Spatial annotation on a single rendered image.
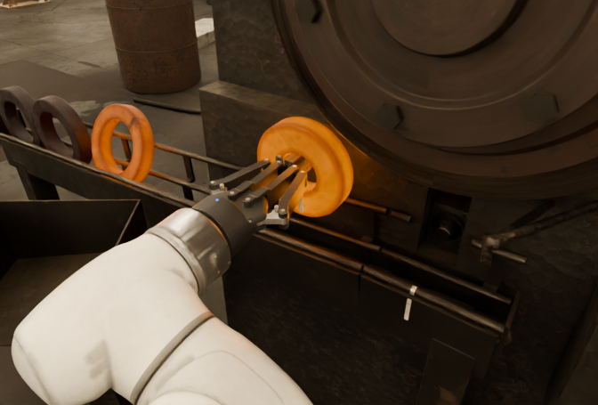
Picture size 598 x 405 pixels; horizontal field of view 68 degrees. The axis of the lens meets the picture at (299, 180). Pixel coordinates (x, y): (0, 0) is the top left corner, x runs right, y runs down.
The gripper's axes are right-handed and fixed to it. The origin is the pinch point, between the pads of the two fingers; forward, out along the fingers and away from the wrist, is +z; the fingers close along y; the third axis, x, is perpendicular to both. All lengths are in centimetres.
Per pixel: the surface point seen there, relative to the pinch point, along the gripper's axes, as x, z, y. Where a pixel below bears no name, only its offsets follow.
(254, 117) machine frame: 0.2, 6.7, -14.5
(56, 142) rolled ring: -19, 0, -75
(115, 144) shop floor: -87, 76, -180
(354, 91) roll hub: 17.4, -10.8, 13.5
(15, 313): -23, -33, -35
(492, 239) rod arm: 6.9, -12.0, 28.5
